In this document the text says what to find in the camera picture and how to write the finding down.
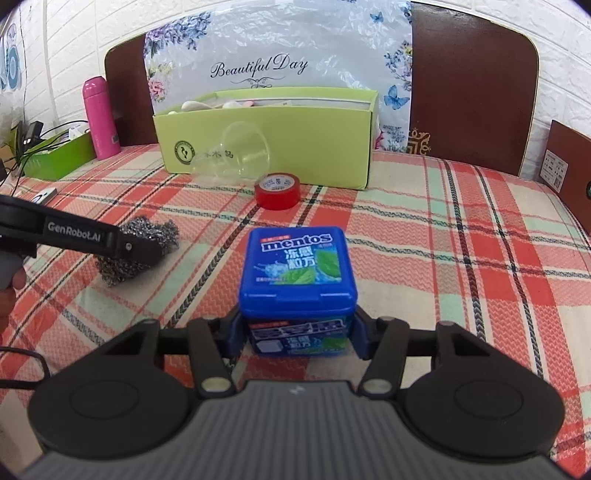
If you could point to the green cardboard box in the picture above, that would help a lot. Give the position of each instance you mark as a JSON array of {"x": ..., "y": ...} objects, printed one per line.
[{"x": 318, "y": 143}]

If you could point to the brown wooden headboard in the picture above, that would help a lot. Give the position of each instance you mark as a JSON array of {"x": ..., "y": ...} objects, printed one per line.
[{"x": 471, "y": 83}]

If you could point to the clear plastic cup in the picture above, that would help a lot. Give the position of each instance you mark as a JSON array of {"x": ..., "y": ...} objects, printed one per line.
[{"x": 240, "y": 152}]

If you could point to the green tissue box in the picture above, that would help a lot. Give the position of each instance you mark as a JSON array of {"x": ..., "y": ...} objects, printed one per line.
[{"x": 60, "y": 159}]

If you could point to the steel wool scrubber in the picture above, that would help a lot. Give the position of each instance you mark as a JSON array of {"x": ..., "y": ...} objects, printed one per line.
[{"x": 166, "y": 233}]

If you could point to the white spoon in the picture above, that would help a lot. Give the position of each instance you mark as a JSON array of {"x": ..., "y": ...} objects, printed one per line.
[{"x": 196, "y": 106}]

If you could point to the person's left hand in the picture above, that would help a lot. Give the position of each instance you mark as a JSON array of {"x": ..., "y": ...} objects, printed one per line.
[{"x": 5, "y": 307}]

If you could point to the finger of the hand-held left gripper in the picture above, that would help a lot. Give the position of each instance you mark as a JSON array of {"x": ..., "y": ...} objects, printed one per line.
[{"x": 138, "y": 247}]

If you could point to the black charger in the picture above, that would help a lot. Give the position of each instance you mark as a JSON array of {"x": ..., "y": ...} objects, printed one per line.
[{"x": 32, "y": 132}]

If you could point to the floral plastic bag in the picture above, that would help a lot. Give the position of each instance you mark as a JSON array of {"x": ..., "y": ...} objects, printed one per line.
[{"x": 277, "y": 46}]

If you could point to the brown wooden panel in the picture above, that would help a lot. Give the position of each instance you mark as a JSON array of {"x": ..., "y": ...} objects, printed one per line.
[{"x": 565, "y": 157}]

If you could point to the white remote control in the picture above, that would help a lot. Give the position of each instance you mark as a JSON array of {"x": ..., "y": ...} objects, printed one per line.
[{"x": 45, "y": 195}]

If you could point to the blue wall sticker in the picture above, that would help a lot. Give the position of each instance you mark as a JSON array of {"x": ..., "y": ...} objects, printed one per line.
[{"x": 11, "y": 67}]

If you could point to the red tape roll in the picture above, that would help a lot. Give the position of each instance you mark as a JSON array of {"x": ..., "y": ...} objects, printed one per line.
[{"x": 277, "y": 191}]

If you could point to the blue mint box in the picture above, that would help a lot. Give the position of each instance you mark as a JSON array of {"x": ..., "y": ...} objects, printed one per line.
[{"x": 295, "y": 272}]

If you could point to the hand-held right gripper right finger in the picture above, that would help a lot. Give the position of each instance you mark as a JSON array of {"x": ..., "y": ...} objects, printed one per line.
[{"x": 364, "y": 337}]

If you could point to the pink thermos bottle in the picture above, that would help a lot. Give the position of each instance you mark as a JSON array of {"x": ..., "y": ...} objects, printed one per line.
[{"x": 101, "y": 120}]

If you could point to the plaid bed sheet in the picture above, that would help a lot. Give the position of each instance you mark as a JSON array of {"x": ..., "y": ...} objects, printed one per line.
[{"x": 461, "y": 258}]

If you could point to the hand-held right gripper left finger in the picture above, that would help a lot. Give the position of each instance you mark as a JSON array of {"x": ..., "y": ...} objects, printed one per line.
[{"x": 233, "y": 337}]

